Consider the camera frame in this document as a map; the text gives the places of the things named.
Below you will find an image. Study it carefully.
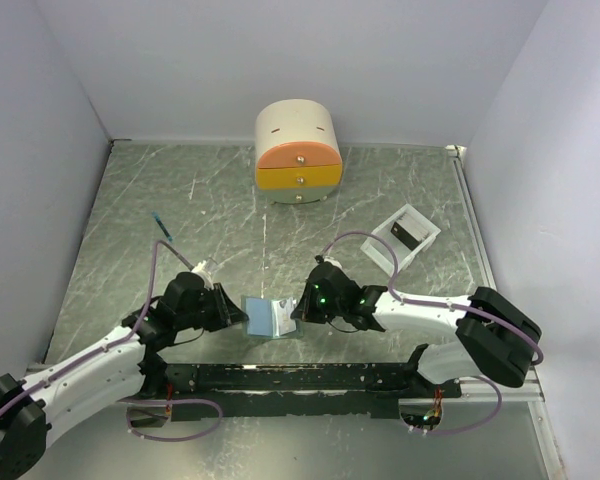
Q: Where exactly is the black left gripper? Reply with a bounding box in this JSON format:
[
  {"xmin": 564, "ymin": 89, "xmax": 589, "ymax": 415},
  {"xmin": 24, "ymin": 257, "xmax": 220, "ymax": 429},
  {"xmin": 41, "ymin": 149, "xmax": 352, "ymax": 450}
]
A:
[{"xmin": 175, "ymin": 281, "xmax": 248, "ymax": 332}]

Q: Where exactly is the white credit card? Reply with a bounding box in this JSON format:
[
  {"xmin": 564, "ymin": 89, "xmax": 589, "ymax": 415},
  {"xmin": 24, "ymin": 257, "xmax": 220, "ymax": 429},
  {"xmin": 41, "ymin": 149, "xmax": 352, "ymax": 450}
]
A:
[{"xmin": 272, "ymin": 298, "xmax": 297, "ymax": 337}]

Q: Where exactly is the mint green card holder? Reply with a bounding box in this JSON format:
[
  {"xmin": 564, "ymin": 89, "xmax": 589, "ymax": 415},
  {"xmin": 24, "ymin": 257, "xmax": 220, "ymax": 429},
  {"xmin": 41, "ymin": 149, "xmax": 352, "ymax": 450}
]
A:
[{"xmin": 241, "ymin": 296, "xmax": 302, "ymax": 340}]

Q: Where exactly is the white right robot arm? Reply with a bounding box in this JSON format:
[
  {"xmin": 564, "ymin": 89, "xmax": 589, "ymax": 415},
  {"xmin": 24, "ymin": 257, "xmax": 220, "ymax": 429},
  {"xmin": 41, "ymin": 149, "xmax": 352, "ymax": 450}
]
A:
[{"xmin": 291, "ymin": 260, "xmax": 542, "ymax": 398}]

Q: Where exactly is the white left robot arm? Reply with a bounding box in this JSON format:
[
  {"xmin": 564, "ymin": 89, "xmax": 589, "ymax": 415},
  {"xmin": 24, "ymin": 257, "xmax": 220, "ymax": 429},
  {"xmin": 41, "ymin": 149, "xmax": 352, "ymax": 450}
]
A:
[{"xmin": 0, "ymin": 272, "xmax": 248, "ymax": 479}]

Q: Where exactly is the white card tray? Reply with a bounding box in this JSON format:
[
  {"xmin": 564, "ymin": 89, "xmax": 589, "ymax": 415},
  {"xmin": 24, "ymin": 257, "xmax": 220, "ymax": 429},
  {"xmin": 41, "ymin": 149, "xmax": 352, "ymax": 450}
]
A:
[{"xmin": 360, "ymin": 204, "xmax": 441, "ymax": 276}]

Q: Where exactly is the blue pen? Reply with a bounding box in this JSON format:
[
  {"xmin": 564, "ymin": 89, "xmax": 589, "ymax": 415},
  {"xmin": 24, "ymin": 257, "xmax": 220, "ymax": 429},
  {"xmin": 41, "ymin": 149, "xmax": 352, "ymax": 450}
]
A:
[{"xmin": 151, "ymin": 212, "xmax": 174, "ymax": 244}]

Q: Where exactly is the round pastel drawer cabinet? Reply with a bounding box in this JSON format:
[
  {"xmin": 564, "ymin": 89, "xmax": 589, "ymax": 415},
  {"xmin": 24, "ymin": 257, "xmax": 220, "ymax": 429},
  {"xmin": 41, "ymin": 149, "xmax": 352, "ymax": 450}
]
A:
[{"xmin": 255, "ymin": 99, "xmax": 343, "ymax": 204}]

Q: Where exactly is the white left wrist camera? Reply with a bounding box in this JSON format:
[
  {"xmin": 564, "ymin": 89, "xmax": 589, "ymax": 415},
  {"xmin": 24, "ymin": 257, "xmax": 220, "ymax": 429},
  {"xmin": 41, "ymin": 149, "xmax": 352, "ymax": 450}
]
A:
[{"xmin": 190, "ymin": 257, "xmax": 219, "ymax": 289}]

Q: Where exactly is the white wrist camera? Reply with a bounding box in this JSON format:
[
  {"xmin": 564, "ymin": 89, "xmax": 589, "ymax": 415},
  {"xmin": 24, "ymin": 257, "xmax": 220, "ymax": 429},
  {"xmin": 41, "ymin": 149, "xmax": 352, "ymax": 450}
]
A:
[
  {"xmin": 315, "ymin": 255, "xmax": 343, "ymax": 271},
  {"xmin": 190, "ymin": 257, "xmax": 219, "ymax": 289}
]

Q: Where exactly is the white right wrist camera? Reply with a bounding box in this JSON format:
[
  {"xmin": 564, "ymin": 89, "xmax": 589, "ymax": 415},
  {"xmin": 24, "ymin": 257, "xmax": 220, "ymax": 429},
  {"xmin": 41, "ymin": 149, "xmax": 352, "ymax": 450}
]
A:
[{"xmin": 315, "ymin": 255, "xmax": 343, "ymax": 271}]

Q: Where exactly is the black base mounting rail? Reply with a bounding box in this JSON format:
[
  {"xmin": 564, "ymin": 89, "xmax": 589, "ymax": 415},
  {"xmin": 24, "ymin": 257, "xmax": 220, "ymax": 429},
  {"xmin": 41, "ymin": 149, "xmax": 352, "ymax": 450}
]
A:
[{"xmin": 134, "ymin": 363, "xmax": 461, "ymax": 419}]

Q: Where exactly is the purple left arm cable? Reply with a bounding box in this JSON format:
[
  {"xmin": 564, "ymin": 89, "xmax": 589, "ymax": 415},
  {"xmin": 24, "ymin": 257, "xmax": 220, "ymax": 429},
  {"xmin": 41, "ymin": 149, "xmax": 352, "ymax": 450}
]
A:
[{"xmin": 0, "ymin": 240, "xmax": 225, "ymax": 442}]

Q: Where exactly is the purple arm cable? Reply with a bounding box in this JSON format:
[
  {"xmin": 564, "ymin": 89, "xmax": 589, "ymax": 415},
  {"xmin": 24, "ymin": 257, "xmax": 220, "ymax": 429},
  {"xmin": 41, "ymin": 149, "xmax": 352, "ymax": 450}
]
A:
[
  {"xmin": 319, "ymin": 231, "xmax": 545, "ymax": 436},
  {"xmin": 0, "ymin": 240, "xmax": 225, "ymax": 442}
]

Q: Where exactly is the aluminium frame rail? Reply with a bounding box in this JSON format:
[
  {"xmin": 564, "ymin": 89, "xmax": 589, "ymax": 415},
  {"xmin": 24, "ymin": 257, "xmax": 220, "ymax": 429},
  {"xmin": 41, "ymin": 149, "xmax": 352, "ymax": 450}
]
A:
[{"xmin": 24, "ymin": 363, "xmax": 545, "ymax": 404}]

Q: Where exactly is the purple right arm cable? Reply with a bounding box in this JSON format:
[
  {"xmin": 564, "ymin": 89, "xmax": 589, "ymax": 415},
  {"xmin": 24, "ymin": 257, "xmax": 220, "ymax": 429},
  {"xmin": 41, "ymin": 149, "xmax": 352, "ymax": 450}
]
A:
[{"xmin": 319, "ymin": 231, "xmax": 545, "ymax": 436}]

